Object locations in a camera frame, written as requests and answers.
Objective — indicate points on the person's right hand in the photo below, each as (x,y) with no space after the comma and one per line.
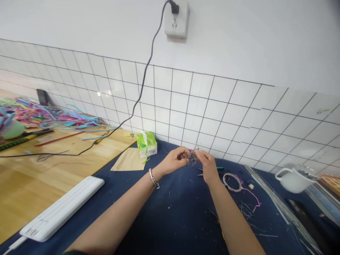
(208,166)

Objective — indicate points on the person's left hand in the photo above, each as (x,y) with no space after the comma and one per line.
(172,161)

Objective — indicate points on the person's right fingers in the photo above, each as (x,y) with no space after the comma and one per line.
(200,156)

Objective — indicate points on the person's left fingers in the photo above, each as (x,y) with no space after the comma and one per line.
(182,154)

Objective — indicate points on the green white tissue pack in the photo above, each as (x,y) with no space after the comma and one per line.
(146,144)

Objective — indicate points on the brown paper pouch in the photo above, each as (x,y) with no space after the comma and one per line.
(128,160)

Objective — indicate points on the navy blue cloth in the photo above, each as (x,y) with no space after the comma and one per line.
(186,212)

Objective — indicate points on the white mug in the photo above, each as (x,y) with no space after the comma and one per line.
(296,178)

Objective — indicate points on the red stick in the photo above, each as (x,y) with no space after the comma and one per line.
(59,139)

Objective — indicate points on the white power bank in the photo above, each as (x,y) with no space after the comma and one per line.
(62,208)

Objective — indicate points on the small scissors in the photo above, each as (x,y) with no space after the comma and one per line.
(49,156)

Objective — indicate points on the pile of colourful pipe cleaners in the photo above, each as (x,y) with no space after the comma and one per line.
(45,114)

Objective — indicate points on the black yellow pliers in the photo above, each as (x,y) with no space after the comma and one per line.
(37,133)

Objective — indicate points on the black power plug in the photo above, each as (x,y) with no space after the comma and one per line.
(174,6)

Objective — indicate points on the black remote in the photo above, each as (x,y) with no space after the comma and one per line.
(42,96)

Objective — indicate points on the white wall socket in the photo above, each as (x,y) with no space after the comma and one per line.
(177,19)

